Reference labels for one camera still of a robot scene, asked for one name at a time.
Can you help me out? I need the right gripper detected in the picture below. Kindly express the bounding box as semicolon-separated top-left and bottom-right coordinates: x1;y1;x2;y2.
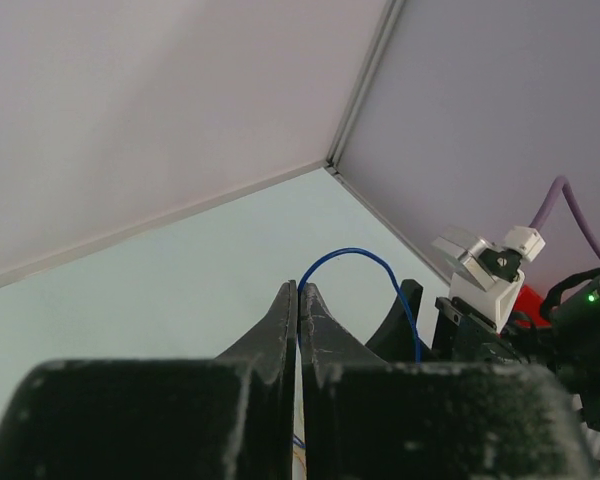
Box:
365;279;555;371

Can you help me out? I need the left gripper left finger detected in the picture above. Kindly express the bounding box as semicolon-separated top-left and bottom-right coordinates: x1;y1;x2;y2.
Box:
0;281;298;479

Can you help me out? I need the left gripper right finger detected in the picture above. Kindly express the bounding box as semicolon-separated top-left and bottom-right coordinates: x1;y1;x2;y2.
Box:
299;284;599;479

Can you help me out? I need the blue thin cable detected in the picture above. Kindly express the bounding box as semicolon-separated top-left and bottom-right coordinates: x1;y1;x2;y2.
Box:
292;246;424;451

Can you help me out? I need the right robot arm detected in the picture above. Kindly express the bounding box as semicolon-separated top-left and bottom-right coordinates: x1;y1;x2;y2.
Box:
366;268;600;432

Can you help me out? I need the red plastic bin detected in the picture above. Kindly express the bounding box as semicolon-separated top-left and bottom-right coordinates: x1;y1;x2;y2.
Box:
510;285;551;331

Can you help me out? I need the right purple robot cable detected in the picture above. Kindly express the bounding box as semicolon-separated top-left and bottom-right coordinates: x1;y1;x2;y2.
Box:
529;174;600;266

